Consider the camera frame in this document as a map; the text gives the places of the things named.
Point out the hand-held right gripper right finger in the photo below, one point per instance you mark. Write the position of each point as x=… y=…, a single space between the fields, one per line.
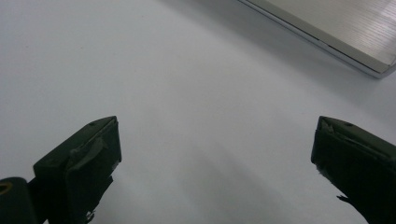
x=358 y=161

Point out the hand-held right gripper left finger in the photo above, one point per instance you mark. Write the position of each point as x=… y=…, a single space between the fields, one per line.
x=81 y=168

